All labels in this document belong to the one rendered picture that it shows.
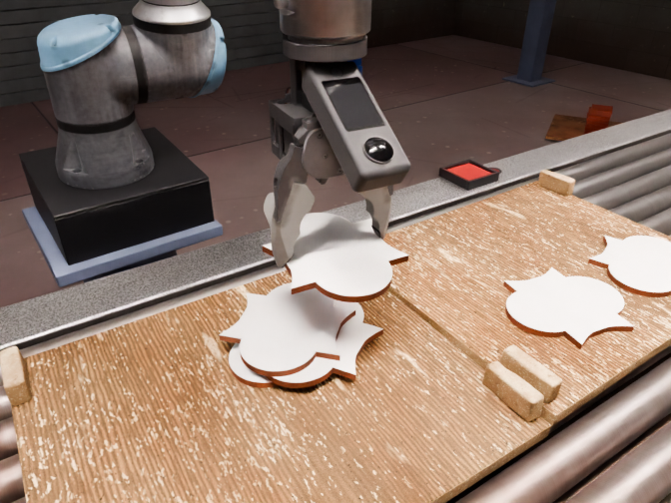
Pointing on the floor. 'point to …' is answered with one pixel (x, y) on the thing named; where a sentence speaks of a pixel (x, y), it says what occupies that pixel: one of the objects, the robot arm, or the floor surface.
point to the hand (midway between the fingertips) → (335, 251)
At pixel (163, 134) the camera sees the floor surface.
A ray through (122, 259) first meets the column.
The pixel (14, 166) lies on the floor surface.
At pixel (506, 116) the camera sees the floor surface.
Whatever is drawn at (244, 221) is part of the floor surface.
